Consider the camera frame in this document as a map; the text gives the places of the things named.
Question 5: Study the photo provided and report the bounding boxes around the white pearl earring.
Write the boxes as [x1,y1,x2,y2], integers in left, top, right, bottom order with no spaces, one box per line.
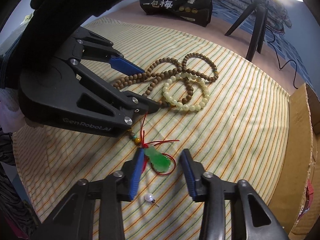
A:
[144,193,158,207]

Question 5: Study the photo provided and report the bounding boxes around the green jade pendant red cord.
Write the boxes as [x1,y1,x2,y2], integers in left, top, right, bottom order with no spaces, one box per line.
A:
[139,112,180,176]

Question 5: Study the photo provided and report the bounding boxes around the brown wooden bead necklace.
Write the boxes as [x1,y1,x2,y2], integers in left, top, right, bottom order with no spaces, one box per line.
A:
[112,52,220,145]

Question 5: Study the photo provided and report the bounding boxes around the cream bead bracelet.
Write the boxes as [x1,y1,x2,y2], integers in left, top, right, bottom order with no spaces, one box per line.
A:
[161,73,211,113]

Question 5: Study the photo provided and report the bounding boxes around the left hand white glove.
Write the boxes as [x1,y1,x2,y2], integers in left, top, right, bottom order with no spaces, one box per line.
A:
[0,88,25,133]

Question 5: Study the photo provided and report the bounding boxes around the cardboard box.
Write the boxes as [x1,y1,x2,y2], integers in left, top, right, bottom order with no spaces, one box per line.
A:
[268,84,319,239]

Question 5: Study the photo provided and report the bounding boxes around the striped yellow cloth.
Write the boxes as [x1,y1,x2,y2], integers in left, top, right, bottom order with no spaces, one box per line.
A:
[12,17,289,239]

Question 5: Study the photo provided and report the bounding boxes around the black snack bag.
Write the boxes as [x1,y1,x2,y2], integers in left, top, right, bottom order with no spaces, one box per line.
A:
[139,0,213,27]

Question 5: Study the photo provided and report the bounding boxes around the black tripod stand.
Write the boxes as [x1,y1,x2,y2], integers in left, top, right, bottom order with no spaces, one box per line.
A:
[224,0,271,62]

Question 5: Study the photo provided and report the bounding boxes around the blue patterned bedsheet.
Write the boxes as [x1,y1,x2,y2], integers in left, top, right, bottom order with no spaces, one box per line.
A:
[213,0,312,87]

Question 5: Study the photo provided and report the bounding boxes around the red watch strap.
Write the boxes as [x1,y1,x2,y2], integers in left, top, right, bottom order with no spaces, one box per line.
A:
[306,178,314,205]

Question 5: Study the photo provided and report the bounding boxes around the black power cable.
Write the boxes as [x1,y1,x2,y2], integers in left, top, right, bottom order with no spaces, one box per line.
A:
[265,27,299,90]

